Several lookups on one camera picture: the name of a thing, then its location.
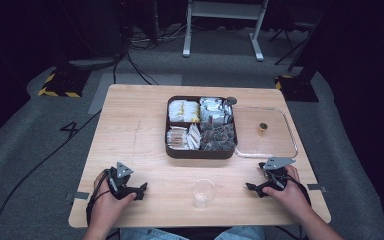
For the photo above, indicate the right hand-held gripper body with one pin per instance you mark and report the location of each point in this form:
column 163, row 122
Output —
column 276, row 176

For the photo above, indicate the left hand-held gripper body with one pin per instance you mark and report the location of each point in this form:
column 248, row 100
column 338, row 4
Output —
column 121, row 186

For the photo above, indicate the person's left hand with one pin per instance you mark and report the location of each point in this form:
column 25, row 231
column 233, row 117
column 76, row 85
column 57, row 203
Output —
column 106, row 206

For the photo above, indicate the person's right hand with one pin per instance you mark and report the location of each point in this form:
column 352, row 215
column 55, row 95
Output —
column 291, row 200

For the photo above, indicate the clear lid with knob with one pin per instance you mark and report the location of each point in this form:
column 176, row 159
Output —
column 273, row 143

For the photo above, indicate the person's blue jeans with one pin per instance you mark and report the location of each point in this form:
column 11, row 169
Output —
column 153, row 234

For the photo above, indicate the grey tape strip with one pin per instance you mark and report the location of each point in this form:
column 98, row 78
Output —
column 316, row 187
column 78, row 196

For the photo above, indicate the clear plastic cup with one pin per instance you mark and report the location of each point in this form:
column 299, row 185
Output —
column 203, row 193

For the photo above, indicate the pile of dark round capsules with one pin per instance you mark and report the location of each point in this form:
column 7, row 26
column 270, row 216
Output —
column 218, row 136

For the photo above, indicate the brown compartment box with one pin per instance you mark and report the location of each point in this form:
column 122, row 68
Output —
column 200, row 155

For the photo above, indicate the pile of white stick packets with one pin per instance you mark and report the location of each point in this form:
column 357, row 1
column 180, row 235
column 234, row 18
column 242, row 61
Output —
column 183, row 138

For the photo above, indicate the pile of white yellow packets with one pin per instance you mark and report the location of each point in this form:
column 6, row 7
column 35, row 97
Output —
column 183, row 111

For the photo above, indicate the pile of silver packets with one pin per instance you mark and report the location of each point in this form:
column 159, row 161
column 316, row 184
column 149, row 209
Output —
column 213, row 110

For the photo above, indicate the single dark round capsule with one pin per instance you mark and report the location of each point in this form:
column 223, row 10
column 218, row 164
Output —
column 231, row 100

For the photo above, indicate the black yellow striped stand base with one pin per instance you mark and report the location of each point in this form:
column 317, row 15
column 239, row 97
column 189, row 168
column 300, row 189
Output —
column 296, row 88
column 63, row 85

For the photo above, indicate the black tripod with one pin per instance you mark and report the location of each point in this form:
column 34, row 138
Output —
column 291, row 40

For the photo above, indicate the white desk frame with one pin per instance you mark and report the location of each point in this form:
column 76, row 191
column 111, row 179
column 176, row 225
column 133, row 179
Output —
column 226, row 10

